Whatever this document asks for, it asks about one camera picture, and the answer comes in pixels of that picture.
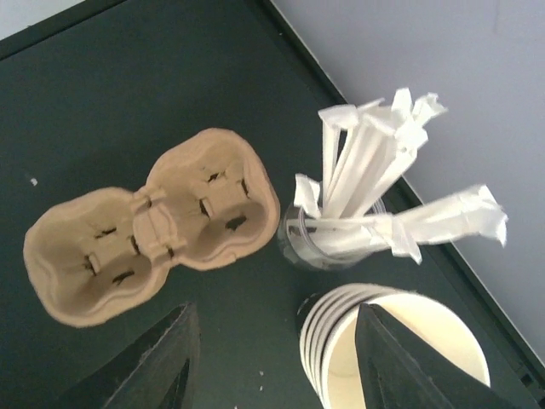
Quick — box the glass of wrapped straws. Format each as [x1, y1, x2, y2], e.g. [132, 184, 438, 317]
[278, 88, 508, 270]

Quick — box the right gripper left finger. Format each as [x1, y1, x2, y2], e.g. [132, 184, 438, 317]
[54, 302, 200, 408]

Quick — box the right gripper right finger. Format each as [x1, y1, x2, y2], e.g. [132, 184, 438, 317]
[355, 304, 514, 408]

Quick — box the brown pulp cup carrier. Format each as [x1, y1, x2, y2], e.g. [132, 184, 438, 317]
[23, 128, 280, 327]

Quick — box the paper cup stack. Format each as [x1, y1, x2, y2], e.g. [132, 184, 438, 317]
[297, 283, 491, 408]

